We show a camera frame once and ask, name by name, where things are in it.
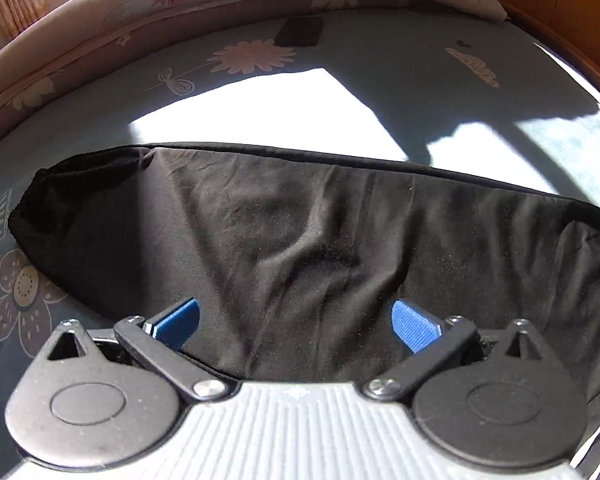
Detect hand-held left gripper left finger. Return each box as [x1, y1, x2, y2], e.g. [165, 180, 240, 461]
[45, 297, 232, 402]

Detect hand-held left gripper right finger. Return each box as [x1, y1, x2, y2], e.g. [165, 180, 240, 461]
[364, 299, 557, 402]

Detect black pants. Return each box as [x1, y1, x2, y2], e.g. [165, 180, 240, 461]
[7, 142, 600, 480]

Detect blue floral bedsheet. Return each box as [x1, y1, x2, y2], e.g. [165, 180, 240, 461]
[0, 7, 600, 480]

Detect pink floral quilt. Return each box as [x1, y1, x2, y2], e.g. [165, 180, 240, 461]
[0, 0, 507, 127]

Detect small dark folded cloth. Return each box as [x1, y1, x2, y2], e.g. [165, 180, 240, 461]
[274, 16, 326, 49]

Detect wooden headboard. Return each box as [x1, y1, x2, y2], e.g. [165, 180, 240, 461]
[472, 0, 600, 113]

